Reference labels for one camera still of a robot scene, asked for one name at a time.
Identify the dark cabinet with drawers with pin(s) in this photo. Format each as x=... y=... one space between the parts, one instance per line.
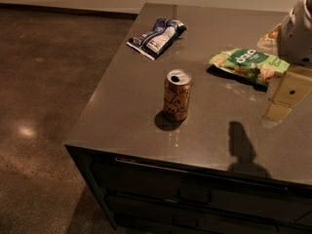
x=161 y=197

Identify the blue chip bag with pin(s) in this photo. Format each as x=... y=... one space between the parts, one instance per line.
x=155 y=42

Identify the green rice chip bag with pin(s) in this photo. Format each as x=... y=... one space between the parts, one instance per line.
x=256 y=67

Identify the orange LaCroix soda can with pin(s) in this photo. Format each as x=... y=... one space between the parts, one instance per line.
x=178 y=85

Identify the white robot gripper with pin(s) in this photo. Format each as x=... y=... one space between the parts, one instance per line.
x=296 y=38

